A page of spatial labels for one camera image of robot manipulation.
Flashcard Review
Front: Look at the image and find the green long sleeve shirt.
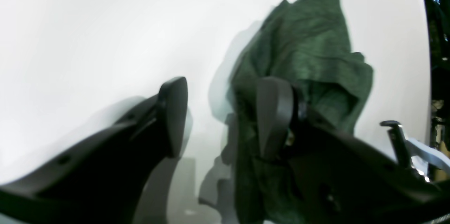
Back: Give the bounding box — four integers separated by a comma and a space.
230, 0, 373, 224

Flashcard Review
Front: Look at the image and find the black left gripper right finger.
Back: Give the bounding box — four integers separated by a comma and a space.
257, 77, 450, 224

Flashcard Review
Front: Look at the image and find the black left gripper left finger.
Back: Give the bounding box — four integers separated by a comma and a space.
1, 77, 188, 224

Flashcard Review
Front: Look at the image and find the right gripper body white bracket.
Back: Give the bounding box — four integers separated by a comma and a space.
380, 120, 450, 182

